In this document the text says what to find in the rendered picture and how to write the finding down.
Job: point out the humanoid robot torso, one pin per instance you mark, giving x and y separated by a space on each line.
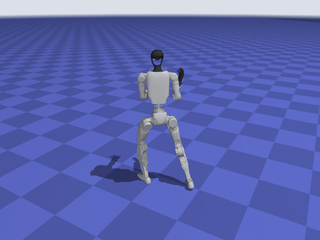
158 87

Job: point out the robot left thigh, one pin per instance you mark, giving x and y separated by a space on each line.
145 125

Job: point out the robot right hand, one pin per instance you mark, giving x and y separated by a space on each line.
181 75

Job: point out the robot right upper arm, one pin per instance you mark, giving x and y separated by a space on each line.
175 86

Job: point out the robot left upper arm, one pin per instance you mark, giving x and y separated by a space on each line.
142 85

